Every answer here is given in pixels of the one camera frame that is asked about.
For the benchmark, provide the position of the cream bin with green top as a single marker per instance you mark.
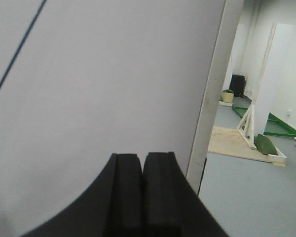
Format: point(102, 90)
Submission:
point(227, 96)

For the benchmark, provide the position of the far plywood base board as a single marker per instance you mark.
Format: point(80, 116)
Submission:
point(229, 142)

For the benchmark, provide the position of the far green sandbag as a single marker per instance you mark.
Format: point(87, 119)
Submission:
point(264, 145)

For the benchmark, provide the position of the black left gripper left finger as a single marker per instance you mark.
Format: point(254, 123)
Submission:
point(110, 207)

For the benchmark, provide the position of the white door frame post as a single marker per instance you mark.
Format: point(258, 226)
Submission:
point(211, 95)

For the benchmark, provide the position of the far white triangular stand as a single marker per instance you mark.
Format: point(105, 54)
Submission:
point(246, 127)

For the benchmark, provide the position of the black box far room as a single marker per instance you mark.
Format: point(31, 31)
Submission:
point(237, 85)

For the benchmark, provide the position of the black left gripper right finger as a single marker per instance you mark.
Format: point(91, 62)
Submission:
point(171, 207)

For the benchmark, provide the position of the green metal floor frame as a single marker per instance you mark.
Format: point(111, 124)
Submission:
point(276, 127)

